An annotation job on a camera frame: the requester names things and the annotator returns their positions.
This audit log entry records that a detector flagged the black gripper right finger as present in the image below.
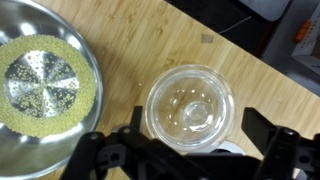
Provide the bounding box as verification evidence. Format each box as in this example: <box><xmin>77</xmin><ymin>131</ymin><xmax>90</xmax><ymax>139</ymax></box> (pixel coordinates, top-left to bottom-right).
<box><xmin>241</xmin><ymin>106</ymin><xmax>320</xmax><ymax>180</ymax></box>

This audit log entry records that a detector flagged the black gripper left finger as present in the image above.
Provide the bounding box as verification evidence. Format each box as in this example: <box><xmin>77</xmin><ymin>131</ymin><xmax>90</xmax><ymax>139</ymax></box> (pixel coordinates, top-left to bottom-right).
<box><xmin>59</xmin><ymin>105</ymin><xmax>201</xmax><ymax>180</ymax></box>

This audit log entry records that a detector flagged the cardboard box with orange tab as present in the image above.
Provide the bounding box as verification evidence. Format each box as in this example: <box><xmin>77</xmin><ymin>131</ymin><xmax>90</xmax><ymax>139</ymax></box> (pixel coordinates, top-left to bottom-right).
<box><xmin>291</xmin><ymin>2</ymin><xmax>320</xmax><ymax>76</ymax></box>

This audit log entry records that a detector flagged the small clear tape patch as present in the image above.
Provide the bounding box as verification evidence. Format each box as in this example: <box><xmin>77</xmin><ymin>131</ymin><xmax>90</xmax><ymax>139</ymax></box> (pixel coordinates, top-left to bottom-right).
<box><xmin>200</xmin><ymin>33</ymin><xmax>214</xmax><ymax>44</ymax></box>

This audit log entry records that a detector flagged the steel pot with couscous ring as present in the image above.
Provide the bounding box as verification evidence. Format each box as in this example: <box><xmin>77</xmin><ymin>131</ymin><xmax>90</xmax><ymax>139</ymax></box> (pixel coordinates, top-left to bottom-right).
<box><xmin>0</xmin><ymin>0</ymin><xmax>105</xmax><ymax>180</ymax></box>

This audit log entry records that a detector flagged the thin white cable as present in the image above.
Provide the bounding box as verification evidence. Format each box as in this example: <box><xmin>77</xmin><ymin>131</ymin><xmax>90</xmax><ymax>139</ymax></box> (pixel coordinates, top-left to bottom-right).
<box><xmin>218</xmin><ymin>15</ymin><xmax>253</xmax><ymax>35</ymax></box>

